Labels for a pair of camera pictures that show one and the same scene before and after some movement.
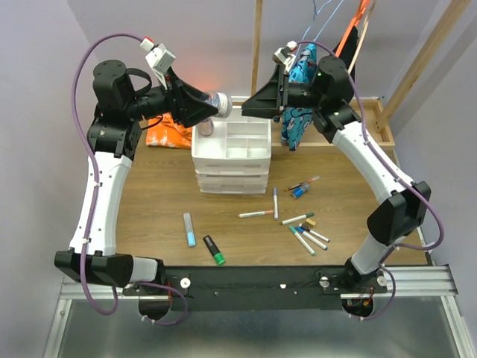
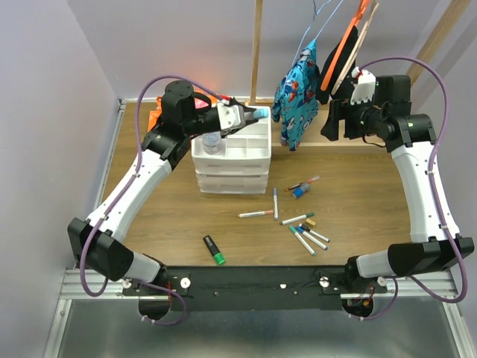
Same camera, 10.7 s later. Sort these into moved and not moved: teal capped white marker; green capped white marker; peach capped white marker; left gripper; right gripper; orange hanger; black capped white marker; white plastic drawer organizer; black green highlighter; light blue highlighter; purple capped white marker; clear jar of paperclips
Moved: left gripper; light blue highlighter; clear jar of paperclips; right gripper
Not moved: black capped white marker; peach capped white marker; teal capped white marker; black green highlighter; white plastic drawer organizer; purple capped white marker; orange hanger; green capped white marker
